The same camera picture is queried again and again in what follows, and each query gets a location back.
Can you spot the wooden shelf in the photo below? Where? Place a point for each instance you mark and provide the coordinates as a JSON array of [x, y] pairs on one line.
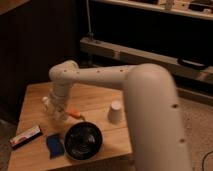
[[176, 7]]

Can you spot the white plastic bottle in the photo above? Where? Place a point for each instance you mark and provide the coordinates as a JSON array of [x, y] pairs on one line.
[[46, 104]]

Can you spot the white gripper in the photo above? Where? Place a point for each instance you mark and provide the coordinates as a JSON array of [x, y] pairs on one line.
[[60, 105]]

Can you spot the metal vertical pole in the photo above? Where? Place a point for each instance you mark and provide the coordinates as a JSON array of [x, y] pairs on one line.
[[90, 32]]

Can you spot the grey metal beam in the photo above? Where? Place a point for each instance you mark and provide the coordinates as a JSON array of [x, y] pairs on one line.
[[135, 56]]

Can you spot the black handle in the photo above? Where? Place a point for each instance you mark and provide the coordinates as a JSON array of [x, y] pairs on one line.
[[192, 65]]

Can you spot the blue sponge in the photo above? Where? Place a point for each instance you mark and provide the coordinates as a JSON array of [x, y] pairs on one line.
[[54, 146]]

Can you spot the white paper cup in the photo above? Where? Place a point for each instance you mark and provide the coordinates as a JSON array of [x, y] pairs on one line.
[[115, 112]]

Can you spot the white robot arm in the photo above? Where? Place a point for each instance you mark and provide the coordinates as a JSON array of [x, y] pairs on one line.
[[151, 104]]

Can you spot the black ceramic bowl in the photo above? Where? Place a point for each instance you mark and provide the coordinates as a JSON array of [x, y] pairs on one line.
[[83, 141]]

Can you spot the black red toothpaste box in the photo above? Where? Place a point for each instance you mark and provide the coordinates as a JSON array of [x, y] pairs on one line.
[[25, 137]]

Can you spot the orange carrot toy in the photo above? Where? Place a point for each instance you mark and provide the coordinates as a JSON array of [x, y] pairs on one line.
[[75, 114]]

